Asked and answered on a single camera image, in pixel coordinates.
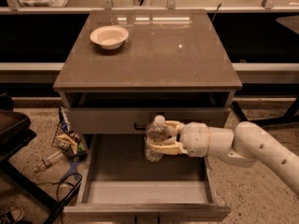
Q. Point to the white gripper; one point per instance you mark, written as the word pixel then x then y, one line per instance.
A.
pixel 194 139

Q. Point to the clear plastic water bottle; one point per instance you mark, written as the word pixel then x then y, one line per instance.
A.
pixel 156 132

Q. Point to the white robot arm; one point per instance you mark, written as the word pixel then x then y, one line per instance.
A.
pixel 241 146

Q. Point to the open lower grey drawer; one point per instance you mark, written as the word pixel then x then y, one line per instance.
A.
pixel 120 185

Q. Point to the grey wooden drawer cabinet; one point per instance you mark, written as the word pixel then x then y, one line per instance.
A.
pixel 171 58

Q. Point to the empty plastic bottle on floor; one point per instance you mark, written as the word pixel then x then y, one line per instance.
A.
pixel 49 161

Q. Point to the white paper bowl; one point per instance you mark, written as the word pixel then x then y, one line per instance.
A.
pixel 109 37

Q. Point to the black metal stand leg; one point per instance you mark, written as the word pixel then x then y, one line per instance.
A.
pixel 267 113

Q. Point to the black chair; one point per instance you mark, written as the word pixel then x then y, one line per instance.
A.
pixel 15 133

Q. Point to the sneaker shoe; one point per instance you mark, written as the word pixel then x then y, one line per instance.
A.
pixel 11 217

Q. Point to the closed grey drawer black handle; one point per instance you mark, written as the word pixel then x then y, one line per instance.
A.
pixel 136 120

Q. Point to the wire basket with snack bags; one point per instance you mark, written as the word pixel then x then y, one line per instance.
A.
pixel 65 139

